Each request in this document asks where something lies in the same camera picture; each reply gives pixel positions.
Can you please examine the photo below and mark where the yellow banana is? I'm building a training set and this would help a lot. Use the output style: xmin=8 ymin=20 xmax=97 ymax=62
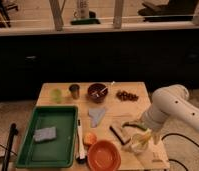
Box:
xmin=132 ymin=132 xmax=151 ymax=147

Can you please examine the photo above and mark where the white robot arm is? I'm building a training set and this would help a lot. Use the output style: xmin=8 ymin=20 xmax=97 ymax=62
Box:
xmin=141 ymin=84 xmax=199 ymax=132

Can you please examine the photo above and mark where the metal cup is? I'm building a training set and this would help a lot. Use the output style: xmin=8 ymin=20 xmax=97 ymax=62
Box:
xmin=69 ymin=84 xmax=80 ymax=99

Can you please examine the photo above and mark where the green plastic cup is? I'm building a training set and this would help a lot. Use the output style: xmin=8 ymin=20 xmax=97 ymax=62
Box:
xmin=51 ymin=89 xmax=62 ymax=103

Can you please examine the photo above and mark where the dark brown bowl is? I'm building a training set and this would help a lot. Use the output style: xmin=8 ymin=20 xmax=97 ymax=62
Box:
xmin=87 ymin=83 xmax=108 ymax=103

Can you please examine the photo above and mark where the bunch of dark grapes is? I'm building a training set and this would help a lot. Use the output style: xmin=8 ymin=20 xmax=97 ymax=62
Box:
xmin=116 ymin=91 xmax=139 ymax=101

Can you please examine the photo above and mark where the grey cloth piece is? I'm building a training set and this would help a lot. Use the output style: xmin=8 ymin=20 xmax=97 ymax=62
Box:
xmin=88 ymin=108 xmax=106 ymax=128

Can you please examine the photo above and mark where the wooden table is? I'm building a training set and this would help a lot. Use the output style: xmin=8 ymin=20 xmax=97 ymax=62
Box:
xmin=15 ymin=81 xmax=171 ymax=171

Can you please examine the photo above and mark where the green chili pepper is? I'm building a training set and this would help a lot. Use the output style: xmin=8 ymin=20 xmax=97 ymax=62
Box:
xmin=123 ymin=122 xmax=147 ymax=131

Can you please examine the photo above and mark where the orange fruit toy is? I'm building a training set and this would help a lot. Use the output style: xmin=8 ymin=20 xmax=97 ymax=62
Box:
xmin=83 ymin=132 xmax=97 ymax=146

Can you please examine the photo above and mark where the orange plastic bowl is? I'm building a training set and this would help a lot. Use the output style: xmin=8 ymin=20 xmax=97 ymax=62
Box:
xmin=87 ymin=140 xmax=121 ymax=171

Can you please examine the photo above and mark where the green plastic tray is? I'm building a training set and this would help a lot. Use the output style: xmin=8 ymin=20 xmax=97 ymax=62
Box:
xmin=16 ymin=106 xmax=78 ymax=168

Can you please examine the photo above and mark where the grey sponge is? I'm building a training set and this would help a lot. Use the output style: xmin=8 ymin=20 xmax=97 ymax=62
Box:
xmin=33 ymin=127 xmax=56 ymax=142

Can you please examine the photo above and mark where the black pole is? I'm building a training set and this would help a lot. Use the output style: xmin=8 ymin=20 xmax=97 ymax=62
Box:
xmin=1 ymin=123 xmax=18 ymax=171

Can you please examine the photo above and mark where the white handled knife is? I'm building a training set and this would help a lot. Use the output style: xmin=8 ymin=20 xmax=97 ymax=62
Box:
xmin=76 ymin=120 xmax=86 ymax=164

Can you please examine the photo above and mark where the black cable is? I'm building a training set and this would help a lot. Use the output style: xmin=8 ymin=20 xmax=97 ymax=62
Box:
xmin=160 ymin=132 xmax=199 ymax=171

